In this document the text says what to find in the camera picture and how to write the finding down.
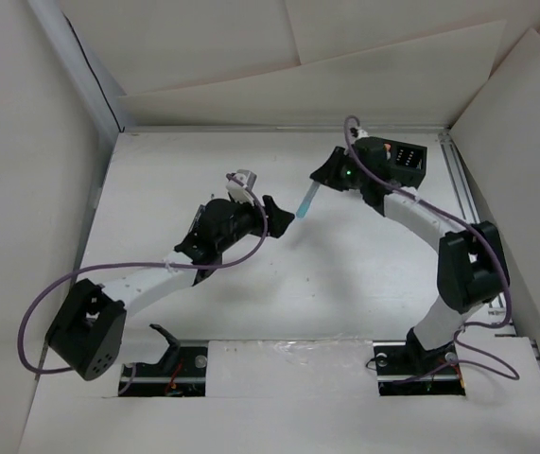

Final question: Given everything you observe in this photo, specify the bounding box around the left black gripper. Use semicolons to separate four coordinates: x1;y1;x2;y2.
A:
217;193;292;253

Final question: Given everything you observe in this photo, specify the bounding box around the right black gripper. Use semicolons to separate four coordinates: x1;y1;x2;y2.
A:
311;146;369;191

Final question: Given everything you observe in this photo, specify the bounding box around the light blue highlighter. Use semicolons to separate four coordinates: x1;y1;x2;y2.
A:
295;181;321;219

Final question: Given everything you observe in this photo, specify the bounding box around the orange highlighter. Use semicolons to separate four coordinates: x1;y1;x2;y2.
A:
384;143;392;160

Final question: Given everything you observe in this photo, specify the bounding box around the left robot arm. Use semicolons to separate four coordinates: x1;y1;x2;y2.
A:
46;191;295;381

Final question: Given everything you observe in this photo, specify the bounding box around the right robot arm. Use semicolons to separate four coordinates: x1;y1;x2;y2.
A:
310;136;510;373

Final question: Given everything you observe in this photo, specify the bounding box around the black two-compartment organizer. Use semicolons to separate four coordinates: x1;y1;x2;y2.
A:
387;141;427;189

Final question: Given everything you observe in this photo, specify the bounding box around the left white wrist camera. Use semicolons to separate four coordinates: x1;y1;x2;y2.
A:
226;169;257;205

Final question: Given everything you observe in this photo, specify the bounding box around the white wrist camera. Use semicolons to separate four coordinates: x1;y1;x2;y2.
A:
226;169;257;205
349;127;370;141

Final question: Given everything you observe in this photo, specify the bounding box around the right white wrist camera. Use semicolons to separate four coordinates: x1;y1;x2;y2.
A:
349;127;370;141

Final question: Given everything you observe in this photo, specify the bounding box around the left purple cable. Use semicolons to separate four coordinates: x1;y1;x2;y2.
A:
17;173;270;394

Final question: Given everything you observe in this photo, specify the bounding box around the aluminium rail right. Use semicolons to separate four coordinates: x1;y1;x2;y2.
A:
438;132;506;324

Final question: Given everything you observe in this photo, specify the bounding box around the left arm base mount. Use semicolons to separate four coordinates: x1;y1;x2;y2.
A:
117;323;209;398

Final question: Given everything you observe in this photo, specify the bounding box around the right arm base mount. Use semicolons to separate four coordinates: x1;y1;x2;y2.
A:
365;330;465;396

